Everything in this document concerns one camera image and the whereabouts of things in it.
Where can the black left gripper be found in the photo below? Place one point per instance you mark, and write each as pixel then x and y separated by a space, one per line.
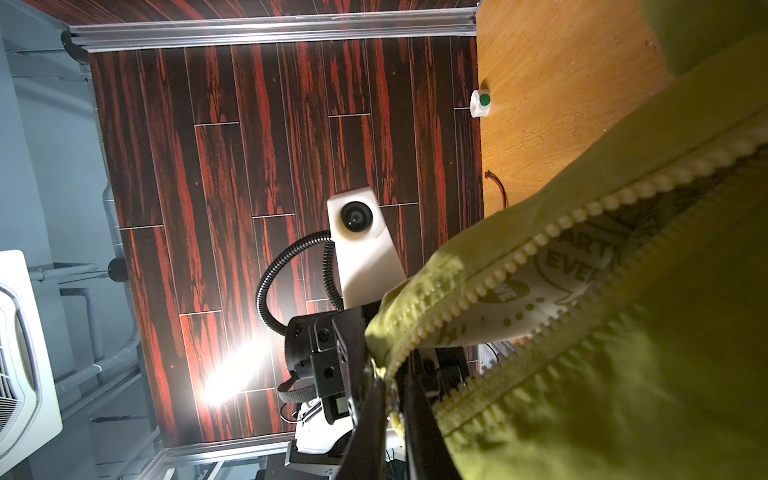
pixel 341 364

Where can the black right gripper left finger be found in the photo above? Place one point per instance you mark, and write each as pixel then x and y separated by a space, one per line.
pixel 364 456

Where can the grey duct pipe outside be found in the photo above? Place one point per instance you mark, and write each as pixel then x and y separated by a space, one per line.
pixel 102 363

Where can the small white green-dot cap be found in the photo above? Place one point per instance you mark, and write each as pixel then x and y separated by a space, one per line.
pixel 480 103

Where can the black circuit board with wires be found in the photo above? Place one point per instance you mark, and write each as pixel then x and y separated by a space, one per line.
pixel 489 175

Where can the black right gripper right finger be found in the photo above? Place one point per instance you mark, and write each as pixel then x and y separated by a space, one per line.
pixel 427 454

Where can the aluminium corner post left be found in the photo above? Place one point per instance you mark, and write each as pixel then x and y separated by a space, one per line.
pixel 271 30

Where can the white box device outside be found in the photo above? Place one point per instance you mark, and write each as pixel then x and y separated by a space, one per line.
pixel 30 412

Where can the green Snoopy zip jacket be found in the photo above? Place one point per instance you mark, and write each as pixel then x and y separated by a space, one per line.
pixel 614 324

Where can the black ceiling spotlight lower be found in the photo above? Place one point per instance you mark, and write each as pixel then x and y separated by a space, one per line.
pixel 117 270

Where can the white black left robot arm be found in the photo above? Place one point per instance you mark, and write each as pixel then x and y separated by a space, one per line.
pixel 341 422

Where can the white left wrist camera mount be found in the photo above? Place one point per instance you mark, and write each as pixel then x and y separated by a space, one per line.
pixel 367 261

